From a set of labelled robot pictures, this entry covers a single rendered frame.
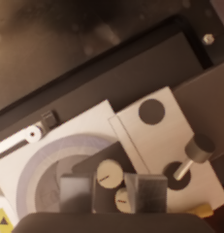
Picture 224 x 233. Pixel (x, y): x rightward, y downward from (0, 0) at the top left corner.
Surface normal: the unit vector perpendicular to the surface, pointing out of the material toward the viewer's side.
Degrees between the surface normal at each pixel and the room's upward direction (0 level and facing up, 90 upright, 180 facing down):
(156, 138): 90
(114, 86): 90
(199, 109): 90
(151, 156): 90
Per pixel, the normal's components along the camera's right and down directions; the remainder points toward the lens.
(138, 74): 0.02, 0.00
